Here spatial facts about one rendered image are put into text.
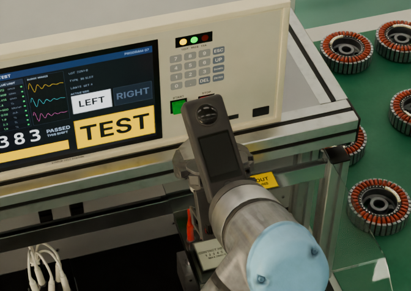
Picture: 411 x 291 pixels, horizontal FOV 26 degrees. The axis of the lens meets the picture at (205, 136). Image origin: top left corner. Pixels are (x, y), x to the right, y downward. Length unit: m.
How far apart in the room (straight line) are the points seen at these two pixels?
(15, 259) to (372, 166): 0.68
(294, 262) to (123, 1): 0.46
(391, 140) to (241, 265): 0.98
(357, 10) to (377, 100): 1.54
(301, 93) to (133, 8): 0.31
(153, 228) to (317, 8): 1.95
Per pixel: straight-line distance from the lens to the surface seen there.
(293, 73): 1.33
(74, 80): 1.10
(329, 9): 3.36
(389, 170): 1.71
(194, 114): 0.97
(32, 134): 1.15
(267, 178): 1.24
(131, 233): 1.52
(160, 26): 1.08
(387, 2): 3.43
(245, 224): 0.86
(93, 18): 1.10
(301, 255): 0.81
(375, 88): 1.88
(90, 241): 1.51
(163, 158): 1.19
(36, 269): 1.38
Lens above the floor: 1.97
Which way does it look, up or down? 45 degrees down
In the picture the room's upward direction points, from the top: straight up
